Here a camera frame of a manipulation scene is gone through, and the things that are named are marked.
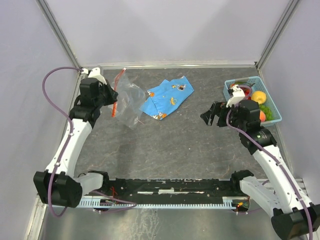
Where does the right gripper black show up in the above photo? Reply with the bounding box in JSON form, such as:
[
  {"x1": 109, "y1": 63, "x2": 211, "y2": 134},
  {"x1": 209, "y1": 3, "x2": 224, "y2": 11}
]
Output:
[{"x1": 199, "y1": 100, "x2": 245, "y2": 132}]

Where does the clear zip bag orange zipper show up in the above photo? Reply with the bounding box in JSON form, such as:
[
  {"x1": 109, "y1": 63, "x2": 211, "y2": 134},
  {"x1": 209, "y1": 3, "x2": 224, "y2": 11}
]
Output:
[{"x1": 109, "y1": 68, "x2": 146, "y2": 129}]

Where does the orange peach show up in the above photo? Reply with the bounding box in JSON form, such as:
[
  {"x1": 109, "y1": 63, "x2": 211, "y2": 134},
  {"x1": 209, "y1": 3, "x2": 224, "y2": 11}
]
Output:
[{"x1": 259, "y1": 110, "x2": 267, "y2": 122}]

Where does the yellow lemon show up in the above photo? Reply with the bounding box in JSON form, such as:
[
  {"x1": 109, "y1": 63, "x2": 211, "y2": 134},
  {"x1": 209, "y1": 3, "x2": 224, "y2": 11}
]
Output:
[{"x1": 251, "y1": 90, "x2": 267, "y2": 105}]

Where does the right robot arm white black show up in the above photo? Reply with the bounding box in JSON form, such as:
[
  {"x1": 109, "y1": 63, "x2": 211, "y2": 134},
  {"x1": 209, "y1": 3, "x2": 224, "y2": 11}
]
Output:
[{"x1": 200, "y1": 99, "x2": 320, "y2": 240}]

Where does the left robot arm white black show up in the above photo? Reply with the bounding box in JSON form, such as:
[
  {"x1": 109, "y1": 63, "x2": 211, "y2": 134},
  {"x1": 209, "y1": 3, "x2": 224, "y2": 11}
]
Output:
[{"x1": 33, "y1": 77, "x2": 118, "y2": 208}]

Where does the red berry cluster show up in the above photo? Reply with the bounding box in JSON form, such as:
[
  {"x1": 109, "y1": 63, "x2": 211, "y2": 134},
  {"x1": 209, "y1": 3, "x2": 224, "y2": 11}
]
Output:
[{"x1": 238, "y1": 85, "x2": 252, "y2": 100}]

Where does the blue cartoon print cloth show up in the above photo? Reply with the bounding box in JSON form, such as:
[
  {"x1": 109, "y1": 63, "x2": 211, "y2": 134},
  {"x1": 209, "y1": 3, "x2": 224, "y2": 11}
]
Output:
[{"x1": 140, "y1": 76, "x2": 194, "y2": 121}]

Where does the blue plastic basket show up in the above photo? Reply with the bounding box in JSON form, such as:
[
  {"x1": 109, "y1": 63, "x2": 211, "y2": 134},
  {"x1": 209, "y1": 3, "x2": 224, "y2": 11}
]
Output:
[{"x1": 223, "y1": 76, "x2": 283, "y2": 128}]

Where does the green grapes bunch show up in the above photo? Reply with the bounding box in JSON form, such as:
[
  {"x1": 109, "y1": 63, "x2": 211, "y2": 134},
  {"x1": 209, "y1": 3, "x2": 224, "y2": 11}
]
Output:
[{"x1": 259, "y1": 104, "x2": 275, "y2": 121}]

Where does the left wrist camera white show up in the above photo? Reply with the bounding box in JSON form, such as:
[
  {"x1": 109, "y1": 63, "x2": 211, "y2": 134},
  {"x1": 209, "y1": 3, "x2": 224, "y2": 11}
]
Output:
[{"x1": 81, "y1": 67, "x2": 107, "y2": 85}]

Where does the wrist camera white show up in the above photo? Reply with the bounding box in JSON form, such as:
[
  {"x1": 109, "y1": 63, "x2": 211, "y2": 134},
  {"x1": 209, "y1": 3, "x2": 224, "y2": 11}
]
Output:
[
  {"x1": 226, "y1": 84, "x2": 246, "y2": 108},
  {"x1": 81, "y1": 67, "x2": 107, "y2": 85}
]

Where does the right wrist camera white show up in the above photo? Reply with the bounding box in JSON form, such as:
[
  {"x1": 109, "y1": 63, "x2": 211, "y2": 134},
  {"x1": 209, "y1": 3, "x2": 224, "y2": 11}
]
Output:
[{"x1": 226, "y1": 84, "x2": 246, "y2": 108}]

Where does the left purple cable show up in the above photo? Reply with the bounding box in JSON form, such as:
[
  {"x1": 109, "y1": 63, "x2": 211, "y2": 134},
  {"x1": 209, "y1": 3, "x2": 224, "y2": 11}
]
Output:
[{"x1": 41, "y1": 66, "x2": 83, "y2": 218}]

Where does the aluminium frame rail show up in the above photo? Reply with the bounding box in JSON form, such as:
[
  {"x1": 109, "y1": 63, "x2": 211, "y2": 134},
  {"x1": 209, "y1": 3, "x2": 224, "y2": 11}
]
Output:
[{"x1": 83, "y1": 60, "x2": 256, "y2": 70}]

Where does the light blue cable duct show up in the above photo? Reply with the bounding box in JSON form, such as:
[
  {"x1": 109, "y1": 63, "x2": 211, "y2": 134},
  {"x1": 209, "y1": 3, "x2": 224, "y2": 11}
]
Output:
[{"x1": 77, "y1": 196, "x2": 237, "y2": 211}]

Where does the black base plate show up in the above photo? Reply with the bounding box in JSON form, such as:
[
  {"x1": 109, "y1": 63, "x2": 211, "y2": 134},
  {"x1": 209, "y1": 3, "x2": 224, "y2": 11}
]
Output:
[{"x1": 99, "y1": 178, "x2": 248, "y2": 204}]

